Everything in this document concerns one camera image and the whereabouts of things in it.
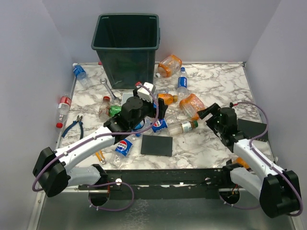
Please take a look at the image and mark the pepsi bottle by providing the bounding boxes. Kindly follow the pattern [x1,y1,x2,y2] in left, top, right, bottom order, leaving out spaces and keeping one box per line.
[152,115,178,133]
[109,138,133,168]

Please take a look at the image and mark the blue cap water bottle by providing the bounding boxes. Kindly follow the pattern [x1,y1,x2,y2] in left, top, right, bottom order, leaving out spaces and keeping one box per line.
[133,118,152,132]

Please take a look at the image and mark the steel wrench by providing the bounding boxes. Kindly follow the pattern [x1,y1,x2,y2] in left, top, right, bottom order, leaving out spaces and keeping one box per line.
[100,78,121,104]

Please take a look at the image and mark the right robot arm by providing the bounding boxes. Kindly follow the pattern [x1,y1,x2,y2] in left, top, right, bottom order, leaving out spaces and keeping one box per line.
[197,103,304,218]

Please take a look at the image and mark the clear crushed water bottle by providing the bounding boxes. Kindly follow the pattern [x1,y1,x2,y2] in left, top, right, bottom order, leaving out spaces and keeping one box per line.
[155,89,169,94]

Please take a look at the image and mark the large orange jar bottle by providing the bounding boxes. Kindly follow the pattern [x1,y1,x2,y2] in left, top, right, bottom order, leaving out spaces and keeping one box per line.
[157,55,182,78]

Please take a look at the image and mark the blue water bottle far left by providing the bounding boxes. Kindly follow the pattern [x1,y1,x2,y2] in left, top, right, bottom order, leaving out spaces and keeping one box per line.
[72,63,92,89]

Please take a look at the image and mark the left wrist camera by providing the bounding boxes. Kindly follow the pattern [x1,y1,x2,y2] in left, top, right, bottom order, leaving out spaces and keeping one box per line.
[137,82,155,103]

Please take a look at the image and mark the red cola bottle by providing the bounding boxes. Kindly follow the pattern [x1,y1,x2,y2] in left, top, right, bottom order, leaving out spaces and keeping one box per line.
[56,93,71,129]

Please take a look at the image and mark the blue handled pliers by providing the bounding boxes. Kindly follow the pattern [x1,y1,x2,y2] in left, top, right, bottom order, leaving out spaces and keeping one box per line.
[61,115,84,139]

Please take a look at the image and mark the brown tea bottle green cap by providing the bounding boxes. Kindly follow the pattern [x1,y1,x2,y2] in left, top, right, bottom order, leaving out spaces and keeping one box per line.
[168,120,198,137]

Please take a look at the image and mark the black box at right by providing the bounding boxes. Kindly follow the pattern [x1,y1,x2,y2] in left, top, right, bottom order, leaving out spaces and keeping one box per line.
[237,119,267,138]

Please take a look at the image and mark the yellow utility knife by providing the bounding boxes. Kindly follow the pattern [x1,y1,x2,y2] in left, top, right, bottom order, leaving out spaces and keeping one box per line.
[95,150,106,164]

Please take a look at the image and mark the black flat box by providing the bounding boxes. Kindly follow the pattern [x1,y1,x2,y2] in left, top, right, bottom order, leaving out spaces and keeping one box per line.
[141,135,173,157]

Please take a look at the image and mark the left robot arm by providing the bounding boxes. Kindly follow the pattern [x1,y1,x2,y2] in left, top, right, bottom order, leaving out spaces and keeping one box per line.
[32,82,167,197]

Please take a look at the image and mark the black mounting rail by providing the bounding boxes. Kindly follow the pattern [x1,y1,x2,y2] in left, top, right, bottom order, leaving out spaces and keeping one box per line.
[79,168,235,200]

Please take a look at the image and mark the dark green bin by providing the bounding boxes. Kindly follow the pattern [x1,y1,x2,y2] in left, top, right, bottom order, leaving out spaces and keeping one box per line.
[91,13,160,89]

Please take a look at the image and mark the green crushed bottle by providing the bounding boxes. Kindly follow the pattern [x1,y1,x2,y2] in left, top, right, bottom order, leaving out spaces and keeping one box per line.
[109,105,121,117]

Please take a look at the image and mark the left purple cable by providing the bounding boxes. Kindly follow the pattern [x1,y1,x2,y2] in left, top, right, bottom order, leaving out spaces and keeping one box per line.
[32,82,160,212]

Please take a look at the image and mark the orange object by right base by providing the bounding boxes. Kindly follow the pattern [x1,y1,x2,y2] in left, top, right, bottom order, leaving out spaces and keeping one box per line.
[234,157,250,170]

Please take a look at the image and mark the aluminium frame rail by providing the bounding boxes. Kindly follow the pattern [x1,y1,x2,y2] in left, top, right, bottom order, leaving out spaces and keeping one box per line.
[27,192,109,230]

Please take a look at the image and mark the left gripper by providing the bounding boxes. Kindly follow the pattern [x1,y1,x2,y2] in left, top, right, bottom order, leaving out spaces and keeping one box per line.
[130,90,167,130]

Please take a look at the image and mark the white smartphone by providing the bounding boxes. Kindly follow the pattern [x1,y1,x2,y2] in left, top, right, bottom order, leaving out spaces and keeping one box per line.
[121,92,134,106]

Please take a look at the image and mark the blue label water bottle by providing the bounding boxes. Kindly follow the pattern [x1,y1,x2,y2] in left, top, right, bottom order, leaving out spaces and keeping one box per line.
[177,67,188,98]

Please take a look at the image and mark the crushed orange tea bottle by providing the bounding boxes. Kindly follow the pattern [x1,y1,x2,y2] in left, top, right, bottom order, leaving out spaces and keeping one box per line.
[179,93,205,120]

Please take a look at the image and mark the small red cap bottle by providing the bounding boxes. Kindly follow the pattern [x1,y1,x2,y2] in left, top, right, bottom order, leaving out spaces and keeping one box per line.
[98,96,110,122]

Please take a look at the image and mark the small orange juice bottle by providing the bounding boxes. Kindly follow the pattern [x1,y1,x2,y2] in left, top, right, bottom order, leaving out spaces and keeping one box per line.
[157,93,178,105]

